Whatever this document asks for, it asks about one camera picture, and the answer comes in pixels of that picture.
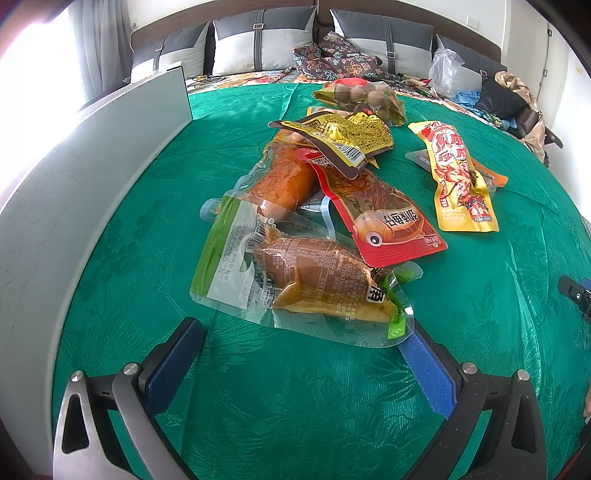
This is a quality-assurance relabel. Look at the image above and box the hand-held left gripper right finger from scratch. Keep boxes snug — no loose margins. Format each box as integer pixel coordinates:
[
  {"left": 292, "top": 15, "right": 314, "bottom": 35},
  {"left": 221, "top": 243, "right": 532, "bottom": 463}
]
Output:
[{"left": 399, "top": 330, "right": 548, "bottom": 480}]

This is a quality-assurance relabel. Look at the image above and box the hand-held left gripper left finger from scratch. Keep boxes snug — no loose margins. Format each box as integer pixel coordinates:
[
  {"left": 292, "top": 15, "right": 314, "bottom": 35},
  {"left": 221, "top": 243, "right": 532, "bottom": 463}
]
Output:
[{"left": 52, "top": 316, "right": 207, "bottom": 480}]

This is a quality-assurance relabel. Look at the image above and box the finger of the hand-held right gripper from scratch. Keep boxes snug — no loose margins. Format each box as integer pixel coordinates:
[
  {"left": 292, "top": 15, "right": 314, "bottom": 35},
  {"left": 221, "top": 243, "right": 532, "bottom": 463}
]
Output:
[{"left": 558, "top": 274, "right": 591, "bottom": 324}]

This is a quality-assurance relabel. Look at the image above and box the clear green braised meat packet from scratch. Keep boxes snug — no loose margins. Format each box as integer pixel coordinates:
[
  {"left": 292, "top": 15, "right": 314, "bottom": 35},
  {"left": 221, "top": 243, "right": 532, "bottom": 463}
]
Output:
[{"left": 190, "top": 194, "right": 423, "bottom": 349}]

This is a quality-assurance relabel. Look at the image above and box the yellow and red snack packet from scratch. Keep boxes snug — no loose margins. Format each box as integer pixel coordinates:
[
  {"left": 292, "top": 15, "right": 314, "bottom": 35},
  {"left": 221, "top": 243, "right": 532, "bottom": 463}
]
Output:
[{"left": 407, "top": 121, "right": 500, "bottom": 233}]

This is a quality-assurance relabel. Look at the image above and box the red fish snack packet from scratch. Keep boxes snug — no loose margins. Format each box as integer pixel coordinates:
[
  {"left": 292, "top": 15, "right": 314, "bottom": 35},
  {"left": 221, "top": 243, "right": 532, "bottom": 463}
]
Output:
[{"left": 295, "top": 148, "right": 448, "bottom": 267}]

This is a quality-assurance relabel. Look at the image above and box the white cardboard box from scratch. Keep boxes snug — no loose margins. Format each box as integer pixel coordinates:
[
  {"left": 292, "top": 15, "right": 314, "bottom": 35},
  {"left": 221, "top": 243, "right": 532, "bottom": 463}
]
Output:
[{"left": 0, "top": 66, "right": 194, "bottom": 476}]

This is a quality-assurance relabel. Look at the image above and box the clear orange chicken leg packet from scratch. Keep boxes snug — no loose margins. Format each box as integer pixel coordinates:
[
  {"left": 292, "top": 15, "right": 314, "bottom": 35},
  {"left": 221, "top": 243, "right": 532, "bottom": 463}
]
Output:
[{"left": 201, "top": 129, "right": 333, "bottom": 232}]

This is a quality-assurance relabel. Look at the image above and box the yellow and black snack packet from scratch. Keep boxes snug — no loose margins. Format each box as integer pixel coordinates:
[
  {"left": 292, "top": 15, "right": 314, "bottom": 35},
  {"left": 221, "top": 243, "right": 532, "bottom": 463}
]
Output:
[{"left": 269, "top": 113, "right": 395, "bottom": 180}]

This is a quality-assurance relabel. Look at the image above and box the yellow-edged peanut bag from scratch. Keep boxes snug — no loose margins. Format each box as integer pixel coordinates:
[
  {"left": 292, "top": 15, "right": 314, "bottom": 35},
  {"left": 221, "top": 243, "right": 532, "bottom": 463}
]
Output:
[{"left": 353, "top": 88, "right": 408, "bottom": 127}]

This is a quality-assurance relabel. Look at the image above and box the green patterned tablecloth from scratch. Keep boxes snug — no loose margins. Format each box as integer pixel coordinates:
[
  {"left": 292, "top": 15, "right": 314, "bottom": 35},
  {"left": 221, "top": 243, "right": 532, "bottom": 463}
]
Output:
[{"left": 51, "top": 80, "right": 591, "bottom": 480}]

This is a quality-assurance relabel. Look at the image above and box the small grey and orange packet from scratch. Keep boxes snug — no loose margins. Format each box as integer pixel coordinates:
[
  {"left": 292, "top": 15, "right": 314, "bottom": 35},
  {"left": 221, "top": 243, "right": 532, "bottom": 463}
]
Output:
[{"left": 405, "top": 150, "right": 509, "bottom": 188}]

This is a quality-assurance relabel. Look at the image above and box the beige patterned garment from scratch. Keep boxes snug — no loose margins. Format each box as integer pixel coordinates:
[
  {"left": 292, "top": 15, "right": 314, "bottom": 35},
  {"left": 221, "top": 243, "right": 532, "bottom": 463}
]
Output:
[{"left": 495, "top": 71, "right": 548, "bottom": 160}]

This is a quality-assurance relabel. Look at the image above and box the black garment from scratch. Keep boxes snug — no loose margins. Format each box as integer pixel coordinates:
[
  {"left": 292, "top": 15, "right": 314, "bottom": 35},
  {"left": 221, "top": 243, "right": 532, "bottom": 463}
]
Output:
[{"left": 475, "top": 71, "right": 527, "bottom": 123}]

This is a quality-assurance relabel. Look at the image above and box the blue cloth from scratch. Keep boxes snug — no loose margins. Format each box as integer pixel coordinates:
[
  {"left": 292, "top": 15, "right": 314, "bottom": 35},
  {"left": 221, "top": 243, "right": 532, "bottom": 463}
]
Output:
[{"left": 450, "top": 90, "right": 483, "bottom": 108}]

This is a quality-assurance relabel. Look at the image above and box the clear plastic bag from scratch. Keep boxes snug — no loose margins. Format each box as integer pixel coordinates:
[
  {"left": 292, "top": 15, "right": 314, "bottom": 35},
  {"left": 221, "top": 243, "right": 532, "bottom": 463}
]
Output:
[{"left": 428, "top": 48, "right": 465, "bottom": 97}]

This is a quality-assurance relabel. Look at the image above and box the grey and white pillow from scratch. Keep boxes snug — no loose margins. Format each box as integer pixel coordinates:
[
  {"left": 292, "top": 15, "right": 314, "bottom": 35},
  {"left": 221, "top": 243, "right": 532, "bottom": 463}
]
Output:
[
  {"left": 130, "top": 21, "right": 211, "bottom": 84},
  {"left": 436, "top": 34, "right": 502, "bottom": 77},
  {"left": 330, "top": 9, "right": 435, "bottom": 75},
  {"left": 212, "top": 6, "right": 318, "bottom": 77}
]

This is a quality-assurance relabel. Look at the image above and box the floral bed sheet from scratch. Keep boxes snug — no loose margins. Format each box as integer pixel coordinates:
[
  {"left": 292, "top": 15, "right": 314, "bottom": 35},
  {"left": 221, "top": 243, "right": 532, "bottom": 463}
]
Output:
[{"left": 187, "top": 68, "right": 467, "bottom": 109}]

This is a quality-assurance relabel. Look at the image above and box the dark floral quilt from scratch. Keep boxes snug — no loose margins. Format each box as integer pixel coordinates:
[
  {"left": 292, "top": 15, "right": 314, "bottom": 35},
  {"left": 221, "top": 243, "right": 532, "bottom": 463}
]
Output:
[{"left": 293, "top": 31, "right": 385, "bottom": 83}]

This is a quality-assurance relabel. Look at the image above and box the grey curtain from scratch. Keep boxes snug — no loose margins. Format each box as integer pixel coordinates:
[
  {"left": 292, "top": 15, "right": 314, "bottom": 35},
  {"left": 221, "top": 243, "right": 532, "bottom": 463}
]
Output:
[{"left": 69, "top": 0, "right": 136, "bottom": 95}]

